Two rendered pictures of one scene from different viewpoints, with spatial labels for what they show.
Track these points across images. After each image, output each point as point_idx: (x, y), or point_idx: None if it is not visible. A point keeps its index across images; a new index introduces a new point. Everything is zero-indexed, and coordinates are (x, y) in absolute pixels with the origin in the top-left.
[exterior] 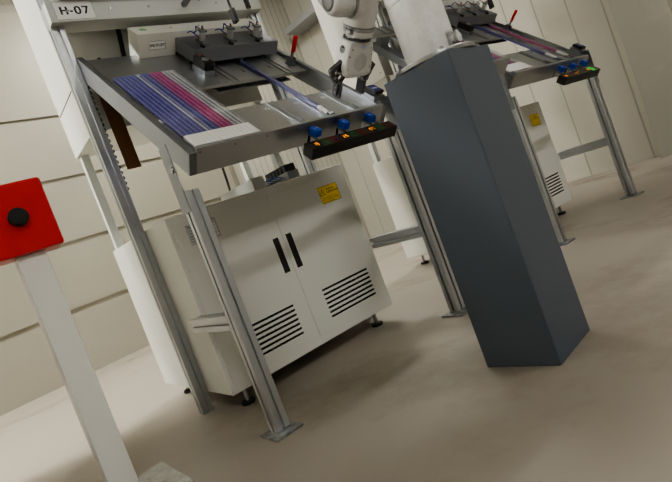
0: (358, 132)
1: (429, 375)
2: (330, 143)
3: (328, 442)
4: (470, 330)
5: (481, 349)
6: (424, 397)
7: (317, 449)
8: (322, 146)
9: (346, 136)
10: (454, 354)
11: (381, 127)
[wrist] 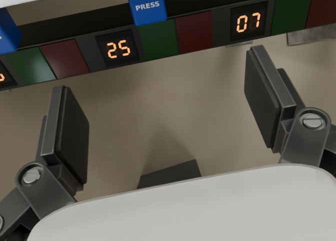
0: (179, 38)
1: (114, 134)
2: (43, 80)
3: (12, 143)
4: (196, 94)
5: (139, 181)
6: (88, 162)
7: (3, 144)
8: (10, 88)
9: (119, 53)
10: (150, 123)
11: (286, 23)
